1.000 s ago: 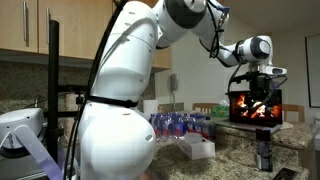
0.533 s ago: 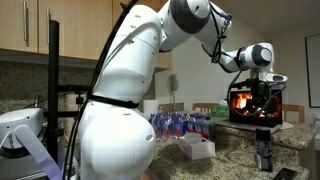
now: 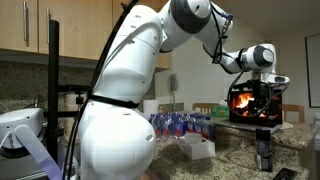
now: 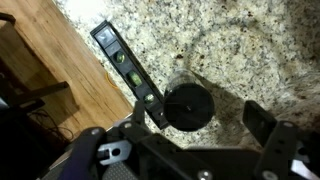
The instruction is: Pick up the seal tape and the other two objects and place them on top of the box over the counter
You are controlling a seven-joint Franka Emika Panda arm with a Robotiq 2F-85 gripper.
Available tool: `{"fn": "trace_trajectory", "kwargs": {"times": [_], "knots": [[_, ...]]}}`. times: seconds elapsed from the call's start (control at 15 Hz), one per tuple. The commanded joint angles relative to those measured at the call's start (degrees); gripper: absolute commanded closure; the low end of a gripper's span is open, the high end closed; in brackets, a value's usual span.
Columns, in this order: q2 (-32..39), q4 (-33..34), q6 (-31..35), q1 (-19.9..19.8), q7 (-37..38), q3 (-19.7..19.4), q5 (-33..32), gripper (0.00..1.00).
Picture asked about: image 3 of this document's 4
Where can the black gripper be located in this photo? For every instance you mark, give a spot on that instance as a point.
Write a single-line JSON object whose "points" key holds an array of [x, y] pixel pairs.
{"points": [[260, 95]]}

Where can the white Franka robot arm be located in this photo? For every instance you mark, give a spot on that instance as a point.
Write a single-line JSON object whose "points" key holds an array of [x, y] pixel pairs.
{"points": [[126, 66]]}

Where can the green tissue box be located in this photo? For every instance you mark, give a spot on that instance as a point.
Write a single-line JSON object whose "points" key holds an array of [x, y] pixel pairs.
{"points": [[220, 110]]}

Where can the white cardboard product box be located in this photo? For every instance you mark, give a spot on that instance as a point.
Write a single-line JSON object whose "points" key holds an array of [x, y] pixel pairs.
{"points": [[196, 151]]}

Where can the laptop showing fireplace video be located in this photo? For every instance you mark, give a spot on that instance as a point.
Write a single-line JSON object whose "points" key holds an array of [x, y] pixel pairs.
{"points": [[240, 103]]}

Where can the round white placemat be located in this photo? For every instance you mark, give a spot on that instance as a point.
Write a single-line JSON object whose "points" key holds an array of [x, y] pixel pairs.
{"points": [[286, 126]]}

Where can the wooden dining chair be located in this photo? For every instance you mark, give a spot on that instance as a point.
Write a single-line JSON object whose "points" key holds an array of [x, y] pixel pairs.
{"points": [[293, 111], [200, 106]]}

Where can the Fiji water bottle blue cap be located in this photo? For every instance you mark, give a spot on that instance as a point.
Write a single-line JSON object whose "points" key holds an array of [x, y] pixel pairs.
{"points": [[190, 123], [199, 124], [180, 126], [209, 128], [169, 126], [160, 126]]}

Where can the white paper towel roll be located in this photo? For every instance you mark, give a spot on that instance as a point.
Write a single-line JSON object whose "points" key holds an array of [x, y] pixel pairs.
{"points": [[150, 107]]}

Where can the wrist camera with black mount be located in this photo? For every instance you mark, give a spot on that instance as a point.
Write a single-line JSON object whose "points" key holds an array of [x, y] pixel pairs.
{"points": [[278, 79]]}

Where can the grey wall phone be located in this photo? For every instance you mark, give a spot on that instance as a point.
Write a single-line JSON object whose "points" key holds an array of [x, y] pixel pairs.
{"points": [[174, 82]]}

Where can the wooden wall cabinet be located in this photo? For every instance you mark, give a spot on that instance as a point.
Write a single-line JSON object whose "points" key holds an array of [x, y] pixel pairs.
{"points": [[80, 30]]}

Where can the black camera stand pole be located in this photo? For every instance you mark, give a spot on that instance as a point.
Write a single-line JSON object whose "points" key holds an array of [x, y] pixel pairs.
{"points": [[53, 66]]}

